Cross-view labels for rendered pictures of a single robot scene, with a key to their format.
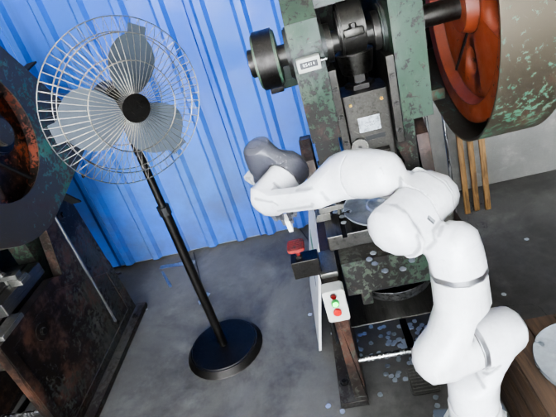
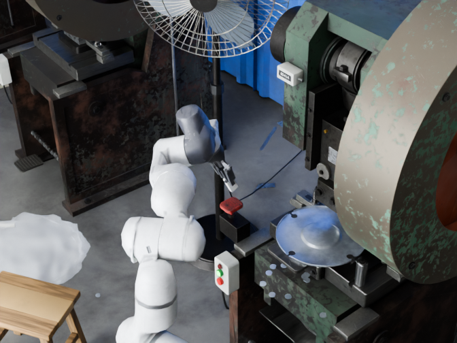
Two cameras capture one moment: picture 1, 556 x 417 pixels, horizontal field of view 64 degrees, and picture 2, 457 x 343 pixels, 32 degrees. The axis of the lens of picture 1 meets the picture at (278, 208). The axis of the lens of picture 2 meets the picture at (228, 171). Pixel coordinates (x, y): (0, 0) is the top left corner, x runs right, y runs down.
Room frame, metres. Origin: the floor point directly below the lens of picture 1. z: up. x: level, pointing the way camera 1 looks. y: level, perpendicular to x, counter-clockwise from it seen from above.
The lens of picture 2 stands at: (-0.26, -1.46, 2.48)
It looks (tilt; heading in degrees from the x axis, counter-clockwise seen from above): 37 degrees down; 43
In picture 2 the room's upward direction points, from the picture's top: 1 degrees counter-clockwise
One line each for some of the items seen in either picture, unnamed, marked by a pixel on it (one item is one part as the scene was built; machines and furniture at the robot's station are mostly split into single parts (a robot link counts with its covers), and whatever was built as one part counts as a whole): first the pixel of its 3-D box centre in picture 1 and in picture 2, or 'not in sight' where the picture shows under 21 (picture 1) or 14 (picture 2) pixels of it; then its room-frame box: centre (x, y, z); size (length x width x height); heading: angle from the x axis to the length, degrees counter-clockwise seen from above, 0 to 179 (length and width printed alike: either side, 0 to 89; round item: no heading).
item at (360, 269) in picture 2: not in sight; (360, 271); (1.32, -0.54, 0.75); 0.03 x 0.03 x 0.10; 81
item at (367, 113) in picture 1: (368, 127); (346, 160); (1.43, -0.37, 1.04); 0.17 x 0.15 x 0.30; 171
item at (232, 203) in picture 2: (297, 252); (231, 211); (1.29, -0.02, 0.72); 0.07 x 0.06 x 0.08; 171
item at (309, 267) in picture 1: (309, 275); (234, 237); (1.29, -0.04, 0.62); 0.10 x 0.06 x 0.20; 81
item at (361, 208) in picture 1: (384, 202); (321, 235); (1.34, -0.36, 0.78); 0.29 x 0.29 x 0.01
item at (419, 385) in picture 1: (408, 336); not in sight; (1.34, -0.36, 0.14); 0.59 x 0.10 x 0.05; 171
